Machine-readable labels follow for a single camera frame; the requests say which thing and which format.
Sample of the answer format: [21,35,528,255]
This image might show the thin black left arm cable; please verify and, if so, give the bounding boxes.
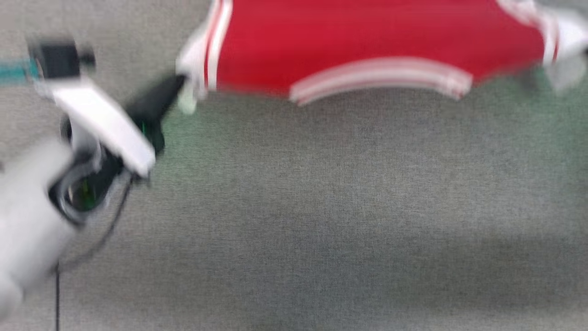
[54,177,135,331]

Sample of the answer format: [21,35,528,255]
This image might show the red white-trimmed garment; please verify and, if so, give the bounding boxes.
[176,0,588,115]

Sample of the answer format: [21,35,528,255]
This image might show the teal camera cable connector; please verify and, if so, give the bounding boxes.
[0,61,40,86]

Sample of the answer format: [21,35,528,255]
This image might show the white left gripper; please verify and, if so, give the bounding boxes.
[50,75,187,178]

